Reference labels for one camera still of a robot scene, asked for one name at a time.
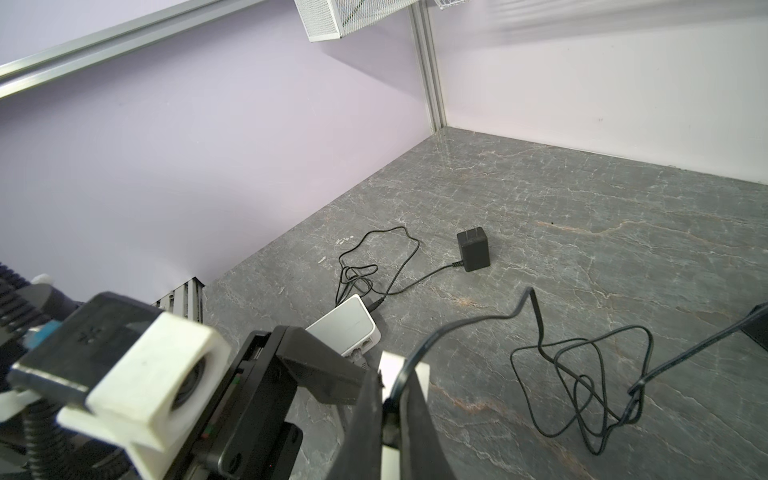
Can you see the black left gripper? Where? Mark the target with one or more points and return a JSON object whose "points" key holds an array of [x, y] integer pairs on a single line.
{"points": [[242, 432]]}

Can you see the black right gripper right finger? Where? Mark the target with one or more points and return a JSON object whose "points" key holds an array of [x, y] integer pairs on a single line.
{"points": [[421, 455]]}

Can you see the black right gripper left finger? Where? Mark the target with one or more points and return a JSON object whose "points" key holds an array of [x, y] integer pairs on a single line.
{"points": [[360, 456]]}

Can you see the black power adapter large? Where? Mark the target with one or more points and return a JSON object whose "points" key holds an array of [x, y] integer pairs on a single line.
{"points": [[474, 254]]}

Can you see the black power adapter small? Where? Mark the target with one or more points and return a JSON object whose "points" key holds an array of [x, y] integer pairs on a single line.
{"points": [[595, 419]]}

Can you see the white mesh basket small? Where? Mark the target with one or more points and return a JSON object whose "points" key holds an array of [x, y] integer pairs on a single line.
{"points": [[326, 20]]}

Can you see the front aluminium rail base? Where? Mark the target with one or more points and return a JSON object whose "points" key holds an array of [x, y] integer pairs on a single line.
{"points": [[185, 301]]}

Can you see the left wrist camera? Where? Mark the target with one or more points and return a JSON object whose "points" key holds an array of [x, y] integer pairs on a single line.
{"points": [[119, 384]]}

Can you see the white wire basket long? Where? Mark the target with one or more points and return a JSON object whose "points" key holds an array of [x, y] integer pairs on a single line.
{"points": [[443, 4]]}

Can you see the aluminium frame rail left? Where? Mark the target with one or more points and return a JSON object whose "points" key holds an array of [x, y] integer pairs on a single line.
{"points": [[74, 55]]}

